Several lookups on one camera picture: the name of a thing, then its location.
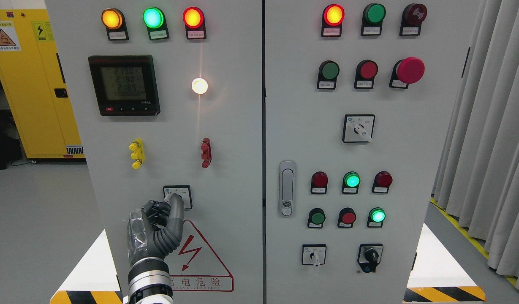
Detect white rotary light switch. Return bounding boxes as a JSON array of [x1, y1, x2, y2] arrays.
[[163, 185, 193, 210]]

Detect green push button lower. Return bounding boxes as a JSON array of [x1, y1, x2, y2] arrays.
[[307, 208, 326, 229]]

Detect red push button lower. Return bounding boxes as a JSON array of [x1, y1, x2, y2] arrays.
[[337, 207, 356, 228]]

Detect green push button upper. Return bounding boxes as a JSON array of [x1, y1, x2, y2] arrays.
[[316, 60, 340, 90]]

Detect dark green indicator light top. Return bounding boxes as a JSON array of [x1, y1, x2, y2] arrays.
[[360, 3, 386, 36]]

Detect red push button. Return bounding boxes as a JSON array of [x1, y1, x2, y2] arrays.
[[337, 207, 356, 228], [354, 60, 378, 89]]

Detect green lit indicator light left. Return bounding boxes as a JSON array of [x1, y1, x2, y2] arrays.
[[143, 6, 170, 41]]

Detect yellow terminal connector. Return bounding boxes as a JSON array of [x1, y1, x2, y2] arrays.
[[128, 138, 145, 170]]

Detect dark red buzzer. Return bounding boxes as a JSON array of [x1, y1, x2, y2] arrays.
[[399, 3, 427, 36]]

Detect black digital power meter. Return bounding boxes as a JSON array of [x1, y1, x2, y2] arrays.
[[89, 54, 160, 116]]

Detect grey electrical control cabinet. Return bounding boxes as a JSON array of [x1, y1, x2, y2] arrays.
[[44, 0, 482, 304]]

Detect dark red indicator light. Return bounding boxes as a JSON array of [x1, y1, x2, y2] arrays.
[[310, 171, 329, 195], [371, 171, 393, 194]]

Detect red lit indicator light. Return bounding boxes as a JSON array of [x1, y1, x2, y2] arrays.
[[182, 6, 207, 40], [321, 3, 345, 37]]

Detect grey curtain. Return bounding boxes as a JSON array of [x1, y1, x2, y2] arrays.
[[434, 0, 519, 289]]

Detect red terminal connector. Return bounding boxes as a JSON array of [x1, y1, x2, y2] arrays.
[[200, 137, 212, 168]]

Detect silver cabinet door handle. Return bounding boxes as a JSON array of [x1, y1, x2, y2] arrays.
[[278, 161, 296, 217]]

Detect black knob selector switch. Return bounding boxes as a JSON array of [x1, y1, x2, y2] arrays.
[[356, 244, 383, 273]]

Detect red lit indicator light right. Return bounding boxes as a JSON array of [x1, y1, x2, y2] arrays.
[[321, 3, 345, 37]]

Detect red electric danger sticker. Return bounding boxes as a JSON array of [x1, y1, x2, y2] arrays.
[[166, 220, 234, 292]]

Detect white rotary selector switch upper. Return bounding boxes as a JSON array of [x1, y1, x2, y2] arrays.
[[342, 114, 375, 144]]

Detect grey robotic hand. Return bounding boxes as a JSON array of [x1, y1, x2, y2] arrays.
[[128, 193, 185, 266]]

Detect white rotary selector switch lower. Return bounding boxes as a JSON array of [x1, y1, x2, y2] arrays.
[[301, 244, 327, 267]]

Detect green lit indicator light middle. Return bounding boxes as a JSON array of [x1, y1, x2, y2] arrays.
[[341, 171, 361, 194]]

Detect orange indicator light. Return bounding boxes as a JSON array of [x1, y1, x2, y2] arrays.
[[101, 8, 129, 41]]

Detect small clear light bulb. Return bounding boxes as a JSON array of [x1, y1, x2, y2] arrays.
[[190, 78, 209, 95]]

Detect dark red indicator light left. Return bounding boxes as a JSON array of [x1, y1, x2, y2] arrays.
[[310, 171, 329, 195]]

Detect red push button upper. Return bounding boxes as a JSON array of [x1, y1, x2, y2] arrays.
[[354, 60, 378, 89]]

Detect green lit indicator light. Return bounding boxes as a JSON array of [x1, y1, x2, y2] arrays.
[[143, 6, 170, 41], [341, 171, 361, 194]]

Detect red emergency stop button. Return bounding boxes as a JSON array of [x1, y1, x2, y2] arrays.
[[389, 57, 425, 89]]

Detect red lit indicator light left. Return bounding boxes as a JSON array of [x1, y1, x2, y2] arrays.
[[182, 6, 207, 40]]

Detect white rotary selector switch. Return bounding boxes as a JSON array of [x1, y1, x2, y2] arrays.
[[301, 244, 327, 267], [342, 114, 375, 144]]

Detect green lit push button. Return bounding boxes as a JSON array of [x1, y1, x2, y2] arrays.
[[366, 206, 386, 228]]

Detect dark red indicator light right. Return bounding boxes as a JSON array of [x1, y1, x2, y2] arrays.
[[371, 171, 393, 194]]

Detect yellow safety cabinet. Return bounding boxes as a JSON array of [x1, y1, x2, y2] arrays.
[[0, 9, 85, 159]]

